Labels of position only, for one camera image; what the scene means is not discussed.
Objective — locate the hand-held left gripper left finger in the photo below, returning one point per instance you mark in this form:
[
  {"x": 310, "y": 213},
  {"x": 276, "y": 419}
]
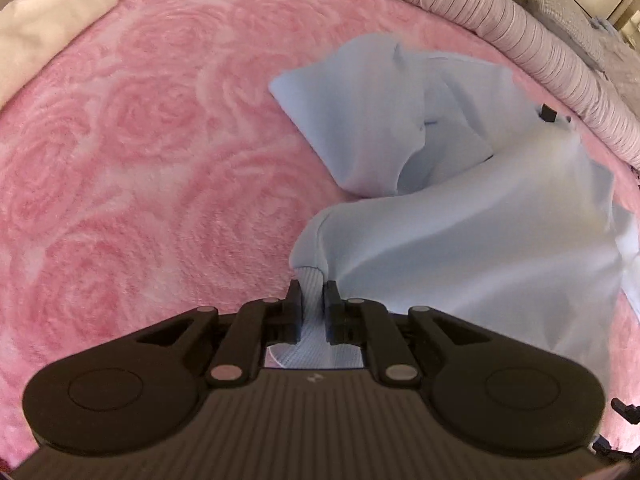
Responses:
[{"x": 299, "y": 312}]

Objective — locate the light blue garment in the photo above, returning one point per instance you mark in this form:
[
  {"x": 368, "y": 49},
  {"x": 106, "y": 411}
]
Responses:
[{"x": 475, "y": 240}]

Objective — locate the white ribbed duvet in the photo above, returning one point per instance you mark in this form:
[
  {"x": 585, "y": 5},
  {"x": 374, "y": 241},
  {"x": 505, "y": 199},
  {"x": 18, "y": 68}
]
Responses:
[{"x": 525, "y": 25}]

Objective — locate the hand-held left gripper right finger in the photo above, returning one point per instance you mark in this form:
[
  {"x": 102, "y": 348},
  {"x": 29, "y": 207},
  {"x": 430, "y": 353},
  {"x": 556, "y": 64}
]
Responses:
[{"x": 327, "y": 312}]

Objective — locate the pink rose blanket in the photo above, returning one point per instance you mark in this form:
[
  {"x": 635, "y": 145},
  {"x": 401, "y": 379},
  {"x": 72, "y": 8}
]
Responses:
[{"x": 150, "y": 160}]

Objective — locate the cream folded garment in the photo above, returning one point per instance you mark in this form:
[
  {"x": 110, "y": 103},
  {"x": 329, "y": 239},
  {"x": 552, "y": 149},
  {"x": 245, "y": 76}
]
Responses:
[{"x": 40, "y": 30}]

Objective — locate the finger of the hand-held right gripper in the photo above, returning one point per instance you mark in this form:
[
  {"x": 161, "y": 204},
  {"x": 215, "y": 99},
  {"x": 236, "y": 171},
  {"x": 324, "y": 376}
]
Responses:
[{"x": 548, "y": 113}]

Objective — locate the grey textured pillow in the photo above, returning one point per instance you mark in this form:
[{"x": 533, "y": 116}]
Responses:
[{"x": 560, "y": 0}]

